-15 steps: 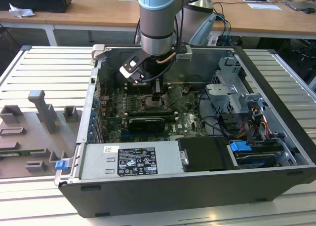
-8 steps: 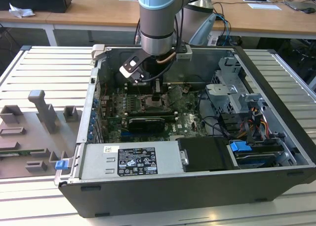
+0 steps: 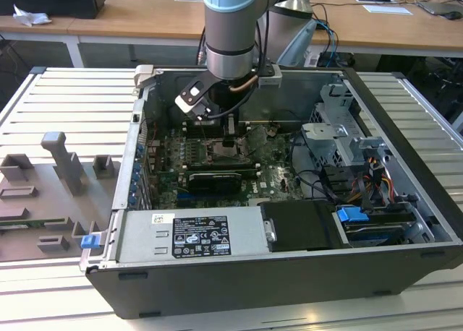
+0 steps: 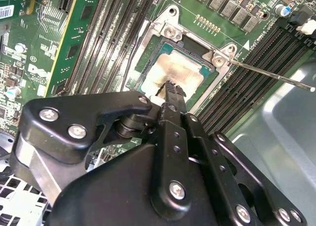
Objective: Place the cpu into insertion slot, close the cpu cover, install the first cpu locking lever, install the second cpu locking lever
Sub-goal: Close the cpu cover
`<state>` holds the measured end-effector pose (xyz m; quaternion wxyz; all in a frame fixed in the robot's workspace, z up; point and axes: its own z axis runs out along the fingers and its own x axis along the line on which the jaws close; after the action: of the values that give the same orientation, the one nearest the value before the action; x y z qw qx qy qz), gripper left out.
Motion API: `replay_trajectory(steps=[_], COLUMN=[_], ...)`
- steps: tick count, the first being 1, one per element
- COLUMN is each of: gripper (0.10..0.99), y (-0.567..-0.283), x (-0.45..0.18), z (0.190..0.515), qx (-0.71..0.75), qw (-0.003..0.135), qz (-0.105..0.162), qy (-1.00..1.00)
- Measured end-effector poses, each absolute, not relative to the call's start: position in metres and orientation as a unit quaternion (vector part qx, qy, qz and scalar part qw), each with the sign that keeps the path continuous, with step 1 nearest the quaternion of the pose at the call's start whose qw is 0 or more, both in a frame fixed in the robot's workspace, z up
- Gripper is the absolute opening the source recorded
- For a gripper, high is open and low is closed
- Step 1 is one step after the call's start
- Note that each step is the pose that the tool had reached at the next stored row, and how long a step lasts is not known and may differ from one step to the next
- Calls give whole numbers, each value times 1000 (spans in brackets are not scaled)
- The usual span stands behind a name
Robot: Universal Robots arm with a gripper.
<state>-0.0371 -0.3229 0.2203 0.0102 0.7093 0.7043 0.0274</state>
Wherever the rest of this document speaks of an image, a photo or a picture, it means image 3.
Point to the long wooden desk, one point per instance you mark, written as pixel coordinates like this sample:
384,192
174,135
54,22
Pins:
144,18

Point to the blue disk carrier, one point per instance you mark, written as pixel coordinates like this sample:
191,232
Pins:
352,214

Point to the black box on desk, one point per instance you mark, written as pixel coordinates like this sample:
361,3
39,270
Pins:
50,0

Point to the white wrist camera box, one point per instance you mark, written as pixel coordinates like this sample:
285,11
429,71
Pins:
185,104

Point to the grey case release latch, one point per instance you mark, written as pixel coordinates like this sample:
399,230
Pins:
144,76

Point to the grey parts rack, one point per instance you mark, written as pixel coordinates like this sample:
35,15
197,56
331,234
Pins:
36,201

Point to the green motherboard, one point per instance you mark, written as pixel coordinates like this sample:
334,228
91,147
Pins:
278,179

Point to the black computer mouse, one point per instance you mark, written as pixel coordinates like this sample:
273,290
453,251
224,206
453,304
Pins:
452,15

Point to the black ram slot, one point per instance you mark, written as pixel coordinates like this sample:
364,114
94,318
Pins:
224,169
224,163
244,125
213,132

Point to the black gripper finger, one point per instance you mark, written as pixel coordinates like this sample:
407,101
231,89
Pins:
229,128

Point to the dark grey laptop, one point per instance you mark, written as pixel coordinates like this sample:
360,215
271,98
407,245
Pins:
439,7

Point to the pale blue teach pendant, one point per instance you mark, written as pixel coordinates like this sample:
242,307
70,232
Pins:
298,46

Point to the plain white paper sheet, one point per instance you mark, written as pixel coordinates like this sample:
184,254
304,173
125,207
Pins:
387,9

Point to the small white adapter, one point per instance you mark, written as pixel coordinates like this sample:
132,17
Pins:
313,60

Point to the cpu socket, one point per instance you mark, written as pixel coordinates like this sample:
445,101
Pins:
213,154

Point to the grey power supply unit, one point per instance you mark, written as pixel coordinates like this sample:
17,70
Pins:
144,237

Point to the black open pc case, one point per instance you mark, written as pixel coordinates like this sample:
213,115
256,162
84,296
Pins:
253,291

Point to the green ram stick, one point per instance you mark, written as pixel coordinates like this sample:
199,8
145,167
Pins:
32,223

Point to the crumpled white paper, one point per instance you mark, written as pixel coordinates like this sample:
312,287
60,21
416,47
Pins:
30,16

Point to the silver universal robots arm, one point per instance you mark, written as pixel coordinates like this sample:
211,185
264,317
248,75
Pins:
228,31

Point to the metal drive cage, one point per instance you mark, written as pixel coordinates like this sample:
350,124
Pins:
325,140

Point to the black graphics card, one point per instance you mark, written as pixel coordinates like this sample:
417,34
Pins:
213,183

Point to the blue plastic latch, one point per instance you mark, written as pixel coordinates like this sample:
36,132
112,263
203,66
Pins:
90,242

